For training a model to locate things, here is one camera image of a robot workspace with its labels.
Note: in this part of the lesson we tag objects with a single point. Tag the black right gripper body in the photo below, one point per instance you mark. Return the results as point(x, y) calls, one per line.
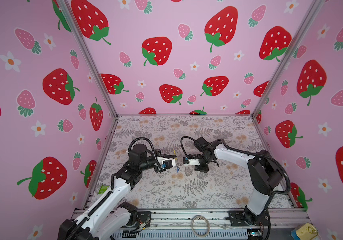
point(201, 166)

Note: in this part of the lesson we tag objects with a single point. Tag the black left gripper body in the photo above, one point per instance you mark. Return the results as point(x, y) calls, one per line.
point(150, 164)

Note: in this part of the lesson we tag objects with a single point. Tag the metal keyring with yellow tag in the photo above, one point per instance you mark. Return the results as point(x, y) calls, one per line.
point(176, 159)

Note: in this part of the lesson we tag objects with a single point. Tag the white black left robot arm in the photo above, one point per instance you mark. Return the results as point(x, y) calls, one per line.
point(108, 213)

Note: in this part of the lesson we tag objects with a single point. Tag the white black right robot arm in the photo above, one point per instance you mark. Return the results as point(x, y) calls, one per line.
point(265, 173)

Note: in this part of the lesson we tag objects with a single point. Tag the green snack packet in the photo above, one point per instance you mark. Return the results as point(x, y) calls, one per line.
point(103, 189)

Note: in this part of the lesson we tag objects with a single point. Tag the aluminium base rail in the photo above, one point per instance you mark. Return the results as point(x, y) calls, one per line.
point(210, 224)

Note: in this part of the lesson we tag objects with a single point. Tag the aluminium corner post left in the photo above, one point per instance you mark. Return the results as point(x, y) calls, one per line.
point(69, 17)

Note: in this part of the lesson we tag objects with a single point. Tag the aluminium corner post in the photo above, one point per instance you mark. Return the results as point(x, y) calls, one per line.
point(301, 32)
point(69, 17)

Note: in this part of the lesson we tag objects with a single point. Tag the aluminium corner post right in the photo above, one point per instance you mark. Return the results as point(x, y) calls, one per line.
point(301, 32)

